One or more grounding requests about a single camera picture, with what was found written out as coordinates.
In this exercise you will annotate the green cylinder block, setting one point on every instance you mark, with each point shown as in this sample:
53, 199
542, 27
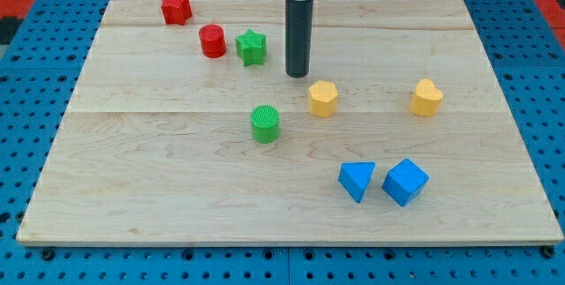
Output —
264, 121

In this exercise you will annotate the blue cube block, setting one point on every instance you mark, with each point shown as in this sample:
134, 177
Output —
404, 182

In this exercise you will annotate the wooden board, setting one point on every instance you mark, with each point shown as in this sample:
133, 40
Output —
155, 148

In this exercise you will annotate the yellow hexagon block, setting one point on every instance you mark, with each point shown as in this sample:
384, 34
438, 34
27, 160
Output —
323, 98

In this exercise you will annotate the red cylinder block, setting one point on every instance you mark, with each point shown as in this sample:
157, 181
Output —
212, 41

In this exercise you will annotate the red star block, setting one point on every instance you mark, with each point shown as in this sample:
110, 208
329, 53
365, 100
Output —
176, 12

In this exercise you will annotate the blue triangle block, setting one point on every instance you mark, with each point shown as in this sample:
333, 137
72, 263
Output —
355, 177

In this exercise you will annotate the green star block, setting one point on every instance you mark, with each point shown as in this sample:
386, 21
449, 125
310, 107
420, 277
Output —
251, 47

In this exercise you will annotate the yellow heart block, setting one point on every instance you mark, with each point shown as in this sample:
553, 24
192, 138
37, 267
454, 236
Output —
426, 98

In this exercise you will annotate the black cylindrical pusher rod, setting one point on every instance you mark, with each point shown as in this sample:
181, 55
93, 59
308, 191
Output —
298, 35

